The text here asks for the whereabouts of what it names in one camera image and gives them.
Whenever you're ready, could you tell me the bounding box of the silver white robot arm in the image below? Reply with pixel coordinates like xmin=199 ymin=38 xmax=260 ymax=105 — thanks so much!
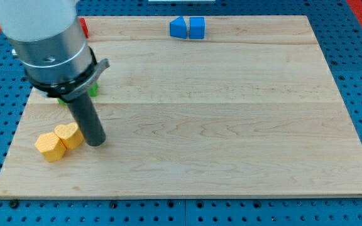
xmin=0 ymin=0 xmax=109 ymax=102

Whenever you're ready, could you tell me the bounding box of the blue triangle block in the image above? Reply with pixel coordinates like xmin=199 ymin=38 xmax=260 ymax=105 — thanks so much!
xmin=169 ymin=16 xmax=187 ymax=39

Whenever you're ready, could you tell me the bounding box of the red star block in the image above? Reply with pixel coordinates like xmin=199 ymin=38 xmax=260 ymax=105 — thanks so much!
xmin=79 ymin=18 xmax=89 ymax=38

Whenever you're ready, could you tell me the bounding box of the wooden board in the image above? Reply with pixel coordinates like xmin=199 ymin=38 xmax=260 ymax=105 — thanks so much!
xmin=0 ymin=16 xmax=362 ymax=200

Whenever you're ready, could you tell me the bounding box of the blue cube block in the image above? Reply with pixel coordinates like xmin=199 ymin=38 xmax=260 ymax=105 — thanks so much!
xmin=189 ymin=17 xmax=206 ymax=39

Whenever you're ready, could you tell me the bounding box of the green block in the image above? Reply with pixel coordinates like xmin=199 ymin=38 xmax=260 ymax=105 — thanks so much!
xmin=57 ymin=83 xmax=99 ymax=105

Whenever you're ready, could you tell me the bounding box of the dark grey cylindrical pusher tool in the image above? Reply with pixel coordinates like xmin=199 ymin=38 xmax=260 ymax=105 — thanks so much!
xmin=67 ymin=92 xmax=106 ymax=146

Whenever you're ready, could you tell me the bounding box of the yellow heart block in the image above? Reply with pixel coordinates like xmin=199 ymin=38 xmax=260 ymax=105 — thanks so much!
xmin=54 ymin=122 xmax=84 ymax=149

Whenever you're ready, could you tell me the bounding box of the yellow hexagon block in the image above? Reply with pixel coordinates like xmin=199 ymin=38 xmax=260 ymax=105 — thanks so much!
xmin=35 ymin=132 xmax=67 ymax=162

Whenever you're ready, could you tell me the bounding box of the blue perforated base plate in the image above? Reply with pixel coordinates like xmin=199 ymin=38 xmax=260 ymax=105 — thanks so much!
xmin=0 ymin=0 xmax=362 ymax=225

